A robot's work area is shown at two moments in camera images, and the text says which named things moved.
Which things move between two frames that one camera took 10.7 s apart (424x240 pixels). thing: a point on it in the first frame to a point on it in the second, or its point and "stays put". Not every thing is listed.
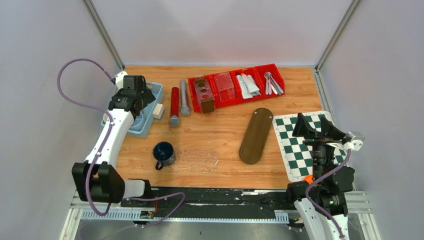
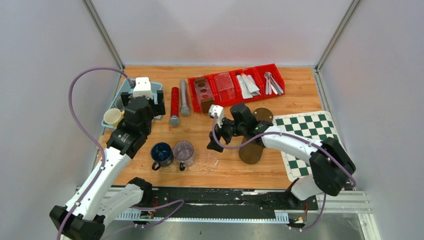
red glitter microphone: x=174 y=120 stays put
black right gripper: x=329 y=134 to x=213 y=144
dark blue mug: x=164 y=152 stays put
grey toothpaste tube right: x=254 y=89 stays put
